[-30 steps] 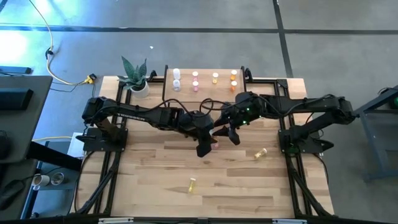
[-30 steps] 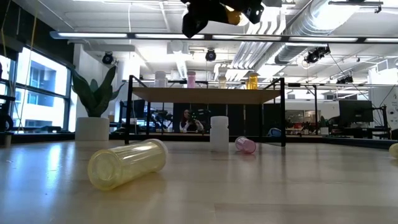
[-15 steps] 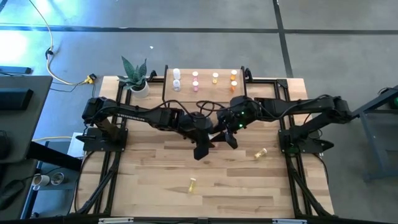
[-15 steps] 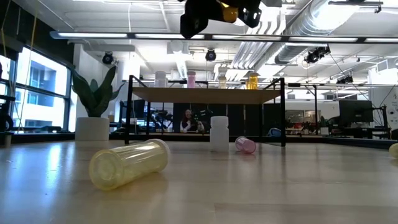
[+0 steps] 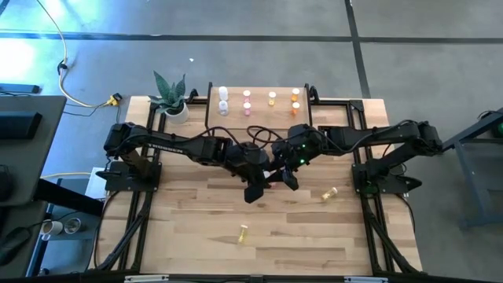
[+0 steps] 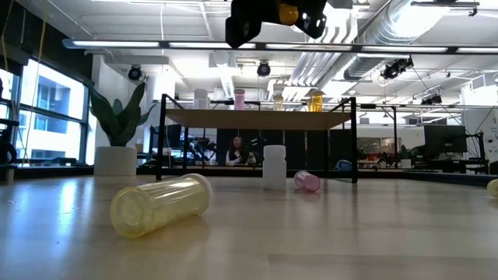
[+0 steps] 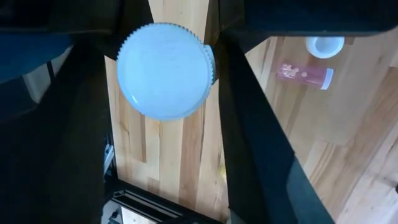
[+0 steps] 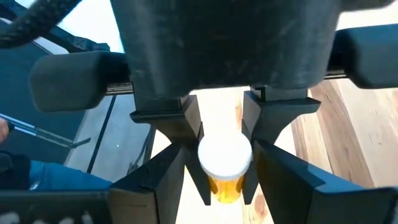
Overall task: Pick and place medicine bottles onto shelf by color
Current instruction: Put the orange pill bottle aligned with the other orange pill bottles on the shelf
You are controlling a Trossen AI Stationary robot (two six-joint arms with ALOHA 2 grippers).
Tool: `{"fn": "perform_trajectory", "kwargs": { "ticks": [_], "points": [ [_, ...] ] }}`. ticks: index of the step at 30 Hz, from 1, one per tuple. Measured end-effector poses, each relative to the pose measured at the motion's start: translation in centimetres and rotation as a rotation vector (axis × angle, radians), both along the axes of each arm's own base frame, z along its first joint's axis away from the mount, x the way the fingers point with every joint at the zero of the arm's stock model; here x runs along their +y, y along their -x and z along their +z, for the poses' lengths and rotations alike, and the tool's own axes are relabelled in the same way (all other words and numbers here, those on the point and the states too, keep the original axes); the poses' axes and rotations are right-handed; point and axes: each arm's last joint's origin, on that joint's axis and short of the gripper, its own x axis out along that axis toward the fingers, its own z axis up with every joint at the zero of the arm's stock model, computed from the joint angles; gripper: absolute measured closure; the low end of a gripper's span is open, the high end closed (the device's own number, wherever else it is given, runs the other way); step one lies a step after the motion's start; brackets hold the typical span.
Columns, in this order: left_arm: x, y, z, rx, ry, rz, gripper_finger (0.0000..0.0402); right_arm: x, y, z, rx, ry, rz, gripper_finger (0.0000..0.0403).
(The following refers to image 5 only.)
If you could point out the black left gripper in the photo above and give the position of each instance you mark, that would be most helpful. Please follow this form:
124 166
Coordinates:
251 157

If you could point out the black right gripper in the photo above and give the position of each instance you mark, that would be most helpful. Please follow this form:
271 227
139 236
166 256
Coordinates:
285 155

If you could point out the golden yellow pill bottle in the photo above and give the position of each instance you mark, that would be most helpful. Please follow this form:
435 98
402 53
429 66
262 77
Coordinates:
329 194

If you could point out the yellow pill bottle white cap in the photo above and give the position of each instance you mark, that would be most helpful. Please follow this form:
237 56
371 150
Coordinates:
243 235
272 96

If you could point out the orange pill bottle white cap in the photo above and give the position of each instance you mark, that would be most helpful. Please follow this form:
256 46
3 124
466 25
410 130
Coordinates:
295 106

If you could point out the amber pill bottle white cap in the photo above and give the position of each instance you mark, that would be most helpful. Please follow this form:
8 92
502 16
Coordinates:
295 92

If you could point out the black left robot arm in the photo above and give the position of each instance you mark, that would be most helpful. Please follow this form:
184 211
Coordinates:
169 143

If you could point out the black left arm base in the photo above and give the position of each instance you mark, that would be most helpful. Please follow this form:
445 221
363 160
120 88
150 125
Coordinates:
118 184

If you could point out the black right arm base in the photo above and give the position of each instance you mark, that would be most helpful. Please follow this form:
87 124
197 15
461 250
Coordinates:
393 184

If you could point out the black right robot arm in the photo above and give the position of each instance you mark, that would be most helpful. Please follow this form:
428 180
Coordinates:
373 135

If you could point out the wooden shelf with black legs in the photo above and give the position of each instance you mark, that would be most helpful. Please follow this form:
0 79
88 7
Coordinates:
259 114

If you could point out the green plant in white pot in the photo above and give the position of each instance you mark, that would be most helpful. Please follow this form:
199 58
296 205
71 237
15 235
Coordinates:
177 115

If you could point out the white box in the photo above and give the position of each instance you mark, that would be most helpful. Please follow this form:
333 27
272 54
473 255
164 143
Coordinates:
93 188

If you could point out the black desk beam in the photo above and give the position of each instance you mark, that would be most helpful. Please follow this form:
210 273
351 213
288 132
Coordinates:
67 196

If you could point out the blue-grey metal stand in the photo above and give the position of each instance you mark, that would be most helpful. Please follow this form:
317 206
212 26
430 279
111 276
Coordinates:
472 188

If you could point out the glass cup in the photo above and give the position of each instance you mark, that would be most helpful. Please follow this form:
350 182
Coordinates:
72 226

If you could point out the white cup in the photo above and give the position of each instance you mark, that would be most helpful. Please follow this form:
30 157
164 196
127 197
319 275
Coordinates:
53 228

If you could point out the grey desk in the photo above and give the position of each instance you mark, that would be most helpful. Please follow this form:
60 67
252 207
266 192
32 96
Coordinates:
35 157

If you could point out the green round object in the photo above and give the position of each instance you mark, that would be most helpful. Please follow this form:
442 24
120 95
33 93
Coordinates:
500 129

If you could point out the black box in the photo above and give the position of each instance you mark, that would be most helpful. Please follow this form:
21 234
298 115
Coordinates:
19 125

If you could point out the flat black bar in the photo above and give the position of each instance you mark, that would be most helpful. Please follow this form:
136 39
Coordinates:
19 88

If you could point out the black handheld device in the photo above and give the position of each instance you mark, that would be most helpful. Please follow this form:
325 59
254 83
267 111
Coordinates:
13 243

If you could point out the black aluminium table frame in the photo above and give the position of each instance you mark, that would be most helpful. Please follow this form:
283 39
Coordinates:
351 114

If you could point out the silver bracket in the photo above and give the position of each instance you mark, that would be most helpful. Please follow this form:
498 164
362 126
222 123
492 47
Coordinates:
365 280
145 278

